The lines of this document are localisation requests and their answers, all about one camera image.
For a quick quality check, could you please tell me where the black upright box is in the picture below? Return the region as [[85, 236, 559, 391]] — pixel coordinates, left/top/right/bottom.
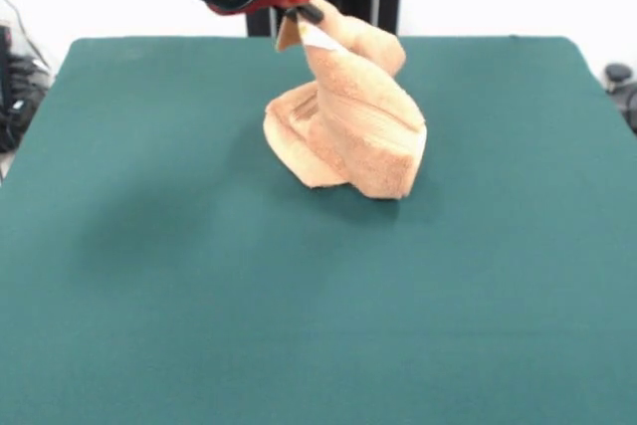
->
[[0, 24, 12, 110]]

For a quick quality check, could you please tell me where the tan terry towel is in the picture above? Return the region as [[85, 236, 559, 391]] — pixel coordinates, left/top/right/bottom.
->
[[262, 0, 429, 201]]

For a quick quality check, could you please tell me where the dark green table cloth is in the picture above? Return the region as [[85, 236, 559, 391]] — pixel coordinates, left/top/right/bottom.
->
[[0, 35, 637, 425]]

